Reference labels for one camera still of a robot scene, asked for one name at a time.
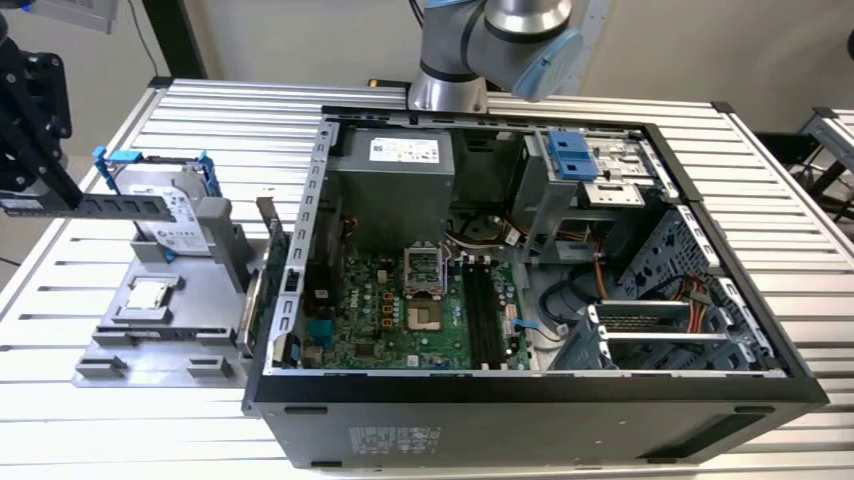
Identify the bundle of power wires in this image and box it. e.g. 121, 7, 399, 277
443, 212, 525, 251

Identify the metal slat side table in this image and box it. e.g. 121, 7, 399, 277
790, 106, 854, 224

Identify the orange wire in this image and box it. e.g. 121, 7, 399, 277
592, 251, 609, 302

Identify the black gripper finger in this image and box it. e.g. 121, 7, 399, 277
0, 149, 41, 194
0, 84, 85, 211

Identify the metal socket cover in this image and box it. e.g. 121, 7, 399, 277
403, 243, 447, 297

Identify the black upright post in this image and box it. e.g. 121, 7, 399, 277
140, 0, 208, 80

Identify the blue drive bay latch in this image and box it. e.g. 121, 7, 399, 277
544, 130, 597, 181

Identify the green motherboard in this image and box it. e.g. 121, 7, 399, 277
298, 249, 535, 372

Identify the CPU socket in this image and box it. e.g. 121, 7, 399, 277
405, 297, 445, 334

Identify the black PC case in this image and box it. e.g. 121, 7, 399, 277
240, 104, 831, 470

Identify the silver CPU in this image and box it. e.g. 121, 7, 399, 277
125, 282, 168, 309

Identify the black looped cable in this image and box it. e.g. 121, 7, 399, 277
537, 278, 601, 327

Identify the grey power supply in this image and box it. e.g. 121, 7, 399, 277
324, 124, 456, 254

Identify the green graphics card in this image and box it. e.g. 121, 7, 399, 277
240, 197, 296, 362

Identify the black RAM stick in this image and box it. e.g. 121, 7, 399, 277
1, 193, 177, 222
96, 325, 233, 342

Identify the red yellow wire bundle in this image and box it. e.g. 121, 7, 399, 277
671, 276, 713, 335

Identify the grey metal drive cage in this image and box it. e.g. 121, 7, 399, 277
512, 130, 660, 262

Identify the grey metal disk bay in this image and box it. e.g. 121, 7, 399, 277
549, 298, 759, 372

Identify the grey parts rack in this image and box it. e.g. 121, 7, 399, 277
69, 197, 294, 390

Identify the hard disk in blue carrier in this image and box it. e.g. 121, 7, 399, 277
90, 145, 222, 262

